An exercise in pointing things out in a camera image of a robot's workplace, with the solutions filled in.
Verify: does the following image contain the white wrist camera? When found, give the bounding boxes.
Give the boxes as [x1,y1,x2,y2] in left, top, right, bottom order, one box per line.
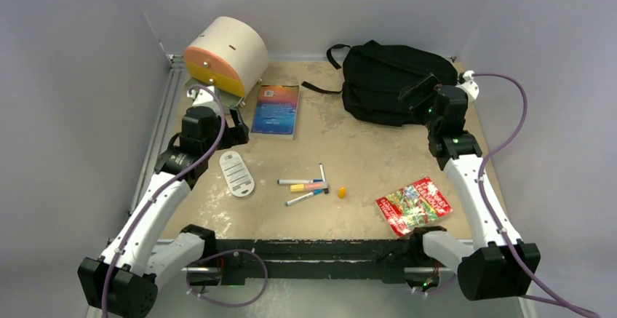
[187,85,219,111]
[456,70,479,103]

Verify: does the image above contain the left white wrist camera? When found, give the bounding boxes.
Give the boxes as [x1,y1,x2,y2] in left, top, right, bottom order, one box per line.
[187,85,219,111]

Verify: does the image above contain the cream round drawer cabinet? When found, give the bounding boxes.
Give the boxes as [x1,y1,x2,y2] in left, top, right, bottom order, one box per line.
[183,16,269,98]

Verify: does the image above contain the red colourful booklet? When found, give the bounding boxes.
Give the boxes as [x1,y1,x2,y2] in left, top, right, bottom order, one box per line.
[376,177,453,238]

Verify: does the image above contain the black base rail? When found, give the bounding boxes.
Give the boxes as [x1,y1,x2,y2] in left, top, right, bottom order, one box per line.
[187,239,453,289]

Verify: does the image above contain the black student backpack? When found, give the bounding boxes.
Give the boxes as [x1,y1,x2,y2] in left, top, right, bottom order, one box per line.
[301,40,458,127]

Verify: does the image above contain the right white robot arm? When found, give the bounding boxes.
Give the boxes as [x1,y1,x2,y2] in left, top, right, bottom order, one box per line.
[386,73,541,301]

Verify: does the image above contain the blue orange book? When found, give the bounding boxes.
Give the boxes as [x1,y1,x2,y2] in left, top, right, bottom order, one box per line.
[250,85,300,140]

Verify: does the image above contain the white oval label card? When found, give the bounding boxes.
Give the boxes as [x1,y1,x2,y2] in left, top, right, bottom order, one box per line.
[219,151,255,198]

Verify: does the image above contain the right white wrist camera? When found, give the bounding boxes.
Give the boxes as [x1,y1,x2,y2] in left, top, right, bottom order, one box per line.
[456,70,479,103]

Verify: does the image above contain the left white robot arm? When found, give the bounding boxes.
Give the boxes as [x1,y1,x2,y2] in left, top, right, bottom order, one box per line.
[77,106,249,317]

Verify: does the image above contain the white marker lying lower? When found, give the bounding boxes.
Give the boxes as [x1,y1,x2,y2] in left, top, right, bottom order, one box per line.
[284,189,323,207]

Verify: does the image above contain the white marker blue cap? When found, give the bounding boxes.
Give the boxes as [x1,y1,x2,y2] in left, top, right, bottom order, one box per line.
[277,179,322,186]

